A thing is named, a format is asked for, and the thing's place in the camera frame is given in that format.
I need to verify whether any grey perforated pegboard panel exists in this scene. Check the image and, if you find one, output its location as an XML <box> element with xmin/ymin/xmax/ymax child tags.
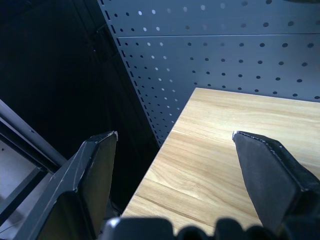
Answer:
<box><xmin>96</xmin><ymin>0</ymin><xmax>320</xmax><ymax>149</ymax></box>

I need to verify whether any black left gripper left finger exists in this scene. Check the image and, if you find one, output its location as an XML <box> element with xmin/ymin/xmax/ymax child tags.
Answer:
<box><xmin>14</xmin><ymin>130</ymin><xmax>119</xmax><ymax>240</ymax></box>

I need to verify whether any dark metal frame shelf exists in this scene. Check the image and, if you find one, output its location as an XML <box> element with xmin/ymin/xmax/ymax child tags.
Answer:
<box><xmin>0</xmin><ymin>98</ymin><xmax>68</xmax><ymax>221</ymax></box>

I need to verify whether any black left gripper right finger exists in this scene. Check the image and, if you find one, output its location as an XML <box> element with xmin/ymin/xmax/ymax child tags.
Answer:
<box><xmin>231</xmin><ymin>130</ymin><xmax>320</xmax><ymax>232</ymax></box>

